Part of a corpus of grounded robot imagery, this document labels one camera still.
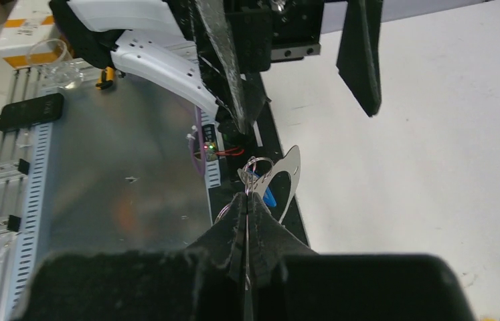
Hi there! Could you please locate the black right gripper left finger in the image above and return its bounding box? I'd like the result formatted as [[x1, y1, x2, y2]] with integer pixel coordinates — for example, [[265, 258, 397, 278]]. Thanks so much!
[[11, 193, 248, 320]]

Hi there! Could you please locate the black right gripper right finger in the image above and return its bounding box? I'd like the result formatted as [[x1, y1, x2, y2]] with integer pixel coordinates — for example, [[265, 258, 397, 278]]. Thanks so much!
[[247, 193, 474, 320]]

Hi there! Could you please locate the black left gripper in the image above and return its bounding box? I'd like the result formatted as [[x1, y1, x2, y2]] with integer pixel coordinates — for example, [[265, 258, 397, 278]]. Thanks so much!
[[165, 0, 383, 135]]

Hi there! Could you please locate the large steel keyring plate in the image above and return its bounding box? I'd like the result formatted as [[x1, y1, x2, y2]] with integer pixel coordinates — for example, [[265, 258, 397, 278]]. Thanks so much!
[[235, 145, 301, 224]]

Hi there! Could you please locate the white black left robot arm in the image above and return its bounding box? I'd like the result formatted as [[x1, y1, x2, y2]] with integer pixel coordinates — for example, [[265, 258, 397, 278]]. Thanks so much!
[[49, 1, 325, 137]]

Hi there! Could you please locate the blue key tag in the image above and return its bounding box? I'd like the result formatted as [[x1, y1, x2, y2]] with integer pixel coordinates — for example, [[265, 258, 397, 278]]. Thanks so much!
[[248, 171, 277, 207]]

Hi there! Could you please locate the black phone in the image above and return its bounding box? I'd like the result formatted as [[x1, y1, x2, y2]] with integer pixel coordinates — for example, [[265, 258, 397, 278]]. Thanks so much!
[[0, 93, 64, 132]]

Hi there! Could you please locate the cardboard box with tape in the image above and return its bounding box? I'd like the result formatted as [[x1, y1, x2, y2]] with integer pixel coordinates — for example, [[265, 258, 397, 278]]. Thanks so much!
[[0, 0, 62, 70]]

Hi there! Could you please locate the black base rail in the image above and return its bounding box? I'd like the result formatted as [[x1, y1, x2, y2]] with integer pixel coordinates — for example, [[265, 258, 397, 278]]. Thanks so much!
[[207, 73, 311, 249]]

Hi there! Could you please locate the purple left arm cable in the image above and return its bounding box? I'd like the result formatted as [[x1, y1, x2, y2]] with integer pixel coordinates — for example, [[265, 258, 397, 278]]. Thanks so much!
[[191, 105, 208, 177]]

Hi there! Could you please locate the metal base plate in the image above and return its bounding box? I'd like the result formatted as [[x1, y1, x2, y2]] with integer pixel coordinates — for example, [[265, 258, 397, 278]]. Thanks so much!
[[0, 58, 215, 321]]

